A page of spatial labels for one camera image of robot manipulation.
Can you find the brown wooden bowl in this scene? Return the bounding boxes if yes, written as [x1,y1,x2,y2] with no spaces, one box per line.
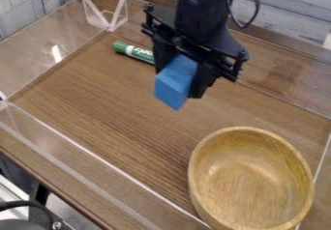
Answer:
[187,127,313,230]

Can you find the blue rectangular block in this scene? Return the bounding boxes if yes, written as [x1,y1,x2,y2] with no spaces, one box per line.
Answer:
[154,55,197,110]

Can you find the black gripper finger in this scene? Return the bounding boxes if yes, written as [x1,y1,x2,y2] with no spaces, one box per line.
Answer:
[189,62,218,99]
[152,34,177,72]

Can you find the clear acrylic tray wall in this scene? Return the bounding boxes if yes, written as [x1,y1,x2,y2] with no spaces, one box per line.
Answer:
[0,0,331,230]

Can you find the green white marker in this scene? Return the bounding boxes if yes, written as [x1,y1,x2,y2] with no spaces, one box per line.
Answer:
[112,41,154,64]

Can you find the black cable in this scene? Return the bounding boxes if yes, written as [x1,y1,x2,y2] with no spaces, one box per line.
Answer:
[0,200,47,230]

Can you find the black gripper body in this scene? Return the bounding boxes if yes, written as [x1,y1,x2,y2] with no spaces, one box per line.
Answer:
[142,3,249,82]

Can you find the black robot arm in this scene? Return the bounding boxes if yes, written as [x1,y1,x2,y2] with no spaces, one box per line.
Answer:
[142,0,249,99]

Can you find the black table leg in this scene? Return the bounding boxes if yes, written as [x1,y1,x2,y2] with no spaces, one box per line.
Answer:
[35,184,51,206]

